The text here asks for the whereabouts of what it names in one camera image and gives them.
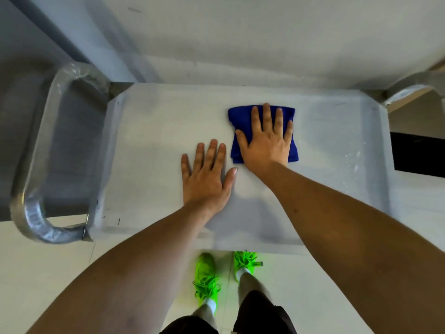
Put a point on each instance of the person's right hand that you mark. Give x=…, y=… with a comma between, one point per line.
x=267, y=149

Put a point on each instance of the person's left hand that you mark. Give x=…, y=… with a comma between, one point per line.
x=205, y=187

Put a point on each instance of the blue cloth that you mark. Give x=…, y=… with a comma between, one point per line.
x=240, y=116

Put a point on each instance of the stainless steel service trolley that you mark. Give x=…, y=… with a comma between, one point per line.
x=36, y=153

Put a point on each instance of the person's left forearm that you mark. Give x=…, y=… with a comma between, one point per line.
x=132, y=274

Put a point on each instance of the person's right forearm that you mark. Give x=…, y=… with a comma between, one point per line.
x=354, y=246

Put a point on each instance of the person's right leg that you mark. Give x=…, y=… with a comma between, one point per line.
x=252, y=286

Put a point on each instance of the person's leg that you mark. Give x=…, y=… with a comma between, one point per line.
x=252, y=286
x=205, y=317

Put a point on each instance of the person's left leg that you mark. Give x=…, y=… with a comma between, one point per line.
x=205, y=317

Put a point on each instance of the neon green right shoe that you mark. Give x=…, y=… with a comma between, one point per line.
x=245, y=259

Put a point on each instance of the neon green shoe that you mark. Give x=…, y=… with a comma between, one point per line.
x=207, y=274
x=245, y=259

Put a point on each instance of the neon green left shoe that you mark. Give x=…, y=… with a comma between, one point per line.
x=207, y=274

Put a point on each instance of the white right sock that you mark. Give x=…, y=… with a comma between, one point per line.
x=242, y=273

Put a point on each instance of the white sock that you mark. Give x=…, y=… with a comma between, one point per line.
x=242, y=273
x=210, y=304

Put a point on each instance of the white left sock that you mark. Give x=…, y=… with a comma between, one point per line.
x=210, y=304

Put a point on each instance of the black shorts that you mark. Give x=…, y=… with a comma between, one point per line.
x=264, y=316

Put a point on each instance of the black stone door threshold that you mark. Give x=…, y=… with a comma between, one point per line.
x=417, y=154

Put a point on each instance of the wooden door frame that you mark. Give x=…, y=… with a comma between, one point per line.
x=406, y=100

